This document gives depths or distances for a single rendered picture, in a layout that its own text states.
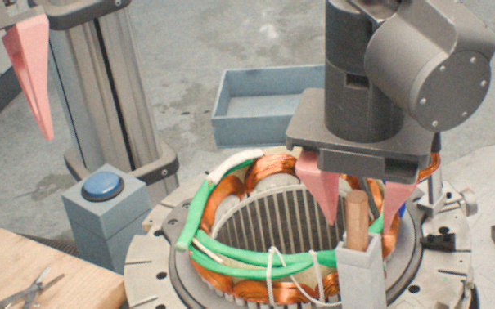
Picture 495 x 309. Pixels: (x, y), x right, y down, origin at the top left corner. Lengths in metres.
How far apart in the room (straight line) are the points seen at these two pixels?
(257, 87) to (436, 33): 0.69
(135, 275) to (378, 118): 0.34
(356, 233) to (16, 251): 0.41
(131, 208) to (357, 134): 0.50
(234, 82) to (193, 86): 2.03
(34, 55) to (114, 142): 0.74
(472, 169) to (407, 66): 0.93
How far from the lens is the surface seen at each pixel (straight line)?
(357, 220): 0.82
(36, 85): 0.67
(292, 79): 1.31
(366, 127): 0.74
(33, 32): 0.66
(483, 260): 1.43
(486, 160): 1.59
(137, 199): 1.20
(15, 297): 1.02
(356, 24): 0.70
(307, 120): 0.77
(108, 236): 1.20
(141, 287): 0.98
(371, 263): 0.84
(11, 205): 3.04
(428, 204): 1.00
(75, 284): 1.05
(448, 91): 0.66
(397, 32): 0.67
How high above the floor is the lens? 1.74
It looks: 35 degrees down
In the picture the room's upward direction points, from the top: 10 degrees counter-clockwise
